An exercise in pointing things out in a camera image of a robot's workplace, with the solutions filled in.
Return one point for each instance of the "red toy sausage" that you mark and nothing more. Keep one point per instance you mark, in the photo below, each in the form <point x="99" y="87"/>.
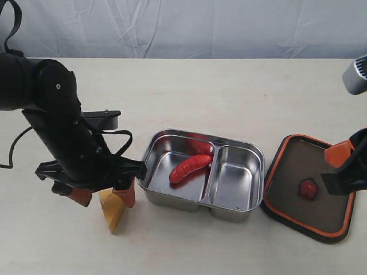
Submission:
<point x="189" y="166"/>

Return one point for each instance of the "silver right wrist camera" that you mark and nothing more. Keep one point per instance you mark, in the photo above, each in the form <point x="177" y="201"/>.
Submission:
<point x="354" y="78"/>

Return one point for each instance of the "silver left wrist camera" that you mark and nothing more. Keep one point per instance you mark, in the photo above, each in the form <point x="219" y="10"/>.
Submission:
<point x="102" y="120"/>

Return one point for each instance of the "dark transparent lunch box lid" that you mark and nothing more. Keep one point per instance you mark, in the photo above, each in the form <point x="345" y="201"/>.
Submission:
<point x="296" y="196"/>

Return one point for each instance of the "steel two-compartment lunch box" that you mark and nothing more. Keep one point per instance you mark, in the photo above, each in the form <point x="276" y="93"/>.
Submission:
<point x="230" y="186"/>

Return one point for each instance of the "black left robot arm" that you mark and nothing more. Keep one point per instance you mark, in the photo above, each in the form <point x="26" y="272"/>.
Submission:
<point x="46" y="93"/>

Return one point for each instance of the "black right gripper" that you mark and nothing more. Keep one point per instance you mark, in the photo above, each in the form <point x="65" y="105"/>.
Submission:
<point x="348" y="161"/>

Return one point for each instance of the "blue-grey backdrop cloth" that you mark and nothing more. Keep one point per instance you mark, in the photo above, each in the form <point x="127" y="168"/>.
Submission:
<point x="188" y="29"/>

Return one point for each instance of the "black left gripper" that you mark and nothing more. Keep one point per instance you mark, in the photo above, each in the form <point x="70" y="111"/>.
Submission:
<point x="82" y="157"/>

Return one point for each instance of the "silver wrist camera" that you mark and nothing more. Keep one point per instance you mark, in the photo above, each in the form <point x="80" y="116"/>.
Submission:
<point x="102" y="120"/>
<point x="354" y="78"/>

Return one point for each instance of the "yellow toy cheese wedge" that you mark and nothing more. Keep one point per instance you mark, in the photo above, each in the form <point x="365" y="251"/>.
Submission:
<point x="112" y="207"/>

